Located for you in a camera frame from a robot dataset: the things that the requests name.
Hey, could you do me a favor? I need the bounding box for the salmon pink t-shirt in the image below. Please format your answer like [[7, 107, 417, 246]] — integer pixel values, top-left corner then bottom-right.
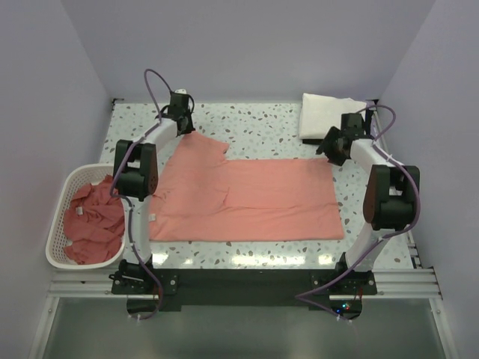
[[150, 132, 344, 242]]

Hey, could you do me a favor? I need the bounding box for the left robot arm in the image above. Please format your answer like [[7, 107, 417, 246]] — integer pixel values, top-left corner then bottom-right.
[[111, 89, 195, 267]]

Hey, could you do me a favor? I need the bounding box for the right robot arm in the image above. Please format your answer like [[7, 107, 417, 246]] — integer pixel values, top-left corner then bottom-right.
[[317, 113, 421, 294]]

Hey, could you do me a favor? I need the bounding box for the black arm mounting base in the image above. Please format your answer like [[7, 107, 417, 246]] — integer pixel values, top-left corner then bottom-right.
[[109, 263, 377, 315]]

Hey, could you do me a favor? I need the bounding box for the folded black t-shirt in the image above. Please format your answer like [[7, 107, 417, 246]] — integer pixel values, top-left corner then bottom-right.
[[301, 105, 378, 147]]

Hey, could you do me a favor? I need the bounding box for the folded white t-shirt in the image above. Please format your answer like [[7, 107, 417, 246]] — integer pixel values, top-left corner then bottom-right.
[[299, 93, 367, 140]]

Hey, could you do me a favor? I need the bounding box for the dark pink crumpled t-shirt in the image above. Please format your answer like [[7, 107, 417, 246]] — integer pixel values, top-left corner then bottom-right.
[[64, 175, 125, 265]]

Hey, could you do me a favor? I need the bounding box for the white plastic laundry basket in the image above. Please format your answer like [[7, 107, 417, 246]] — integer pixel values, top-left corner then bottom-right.
[[45, 163, 125, 271]]

